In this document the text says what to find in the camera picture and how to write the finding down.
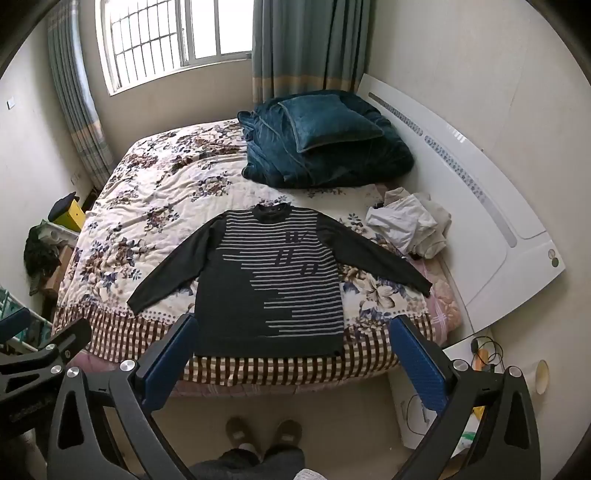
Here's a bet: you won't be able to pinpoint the dark green cloth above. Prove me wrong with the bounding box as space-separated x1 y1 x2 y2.
23 224 63 296

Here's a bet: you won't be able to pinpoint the white garment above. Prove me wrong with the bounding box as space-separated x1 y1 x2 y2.
366 194 439 254

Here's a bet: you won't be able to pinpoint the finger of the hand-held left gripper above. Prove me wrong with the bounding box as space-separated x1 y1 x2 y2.
0 306 32 344
0 318 92 402

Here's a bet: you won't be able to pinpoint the dark striped sweater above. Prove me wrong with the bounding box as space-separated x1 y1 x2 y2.
127 203 432 358

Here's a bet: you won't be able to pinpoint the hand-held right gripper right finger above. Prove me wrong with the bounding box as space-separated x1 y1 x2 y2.
389 315 542 480

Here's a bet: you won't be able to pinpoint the brown slipper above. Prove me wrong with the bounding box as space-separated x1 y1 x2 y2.
225 416 252 450
272 419 303 450

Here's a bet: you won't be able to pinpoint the grey-green striped curtain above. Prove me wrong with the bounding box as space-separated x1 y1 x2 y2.
46 0 116 190
252 0 370 104

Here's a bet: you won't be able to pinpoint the white nightstand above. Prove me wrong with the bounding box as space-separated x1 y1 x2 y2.
388 325 509 460

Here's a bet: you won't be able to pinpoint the white headboard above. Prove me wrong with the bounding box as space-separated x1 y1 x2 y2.
358 73 566 333

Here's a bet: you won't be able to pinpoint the yellow box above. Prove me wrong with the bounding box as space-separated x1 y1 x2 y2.
65 200 86 232

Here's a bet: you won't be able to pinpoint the beige garment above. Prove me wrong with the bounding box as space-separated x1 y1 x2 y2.
383 187 453 260

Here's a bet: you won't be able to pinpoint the green white rack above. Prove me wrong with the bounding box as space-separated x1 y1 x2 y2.
0 284 54 356

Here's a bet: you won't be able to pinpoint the barred window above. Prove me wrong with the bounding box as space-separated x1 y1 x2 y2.
95 0 254 95

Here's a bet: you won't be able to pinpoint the paper cup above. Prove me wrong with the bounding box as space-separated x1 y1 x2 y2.
522 359 550 395

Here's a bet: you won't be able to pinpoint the teal pillow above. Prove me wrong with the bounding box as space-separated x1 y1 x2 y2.
278 93 385 154

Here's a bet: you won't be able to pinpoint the teal quilt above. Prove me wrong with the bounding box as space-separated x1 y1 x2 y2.
238 90 414 188

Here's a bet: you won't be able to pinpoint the black cable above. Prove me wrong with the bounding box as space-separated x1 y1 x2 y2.
471 336 506 370

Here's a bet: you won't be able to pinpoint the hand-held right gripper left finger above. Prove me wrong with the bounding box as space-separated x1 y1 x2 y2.
46 313 200 480

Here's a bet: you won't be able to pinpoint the person's dark trousers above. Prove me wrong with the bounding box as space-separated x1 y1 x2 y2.
189 445 305 480

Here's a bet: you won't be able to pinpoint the floral checked blanket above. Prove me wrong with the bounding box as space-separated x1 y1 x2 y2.
51 119 462 388

